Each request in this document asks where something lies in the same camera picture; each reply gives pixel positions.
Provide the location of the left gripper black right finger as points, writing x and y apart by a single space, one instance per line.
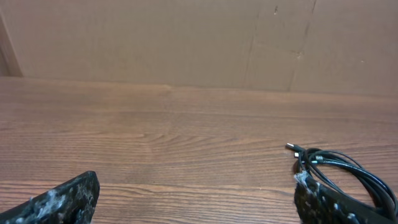
319 204

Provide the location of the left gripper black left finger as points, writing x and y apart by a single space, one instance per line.
72 202

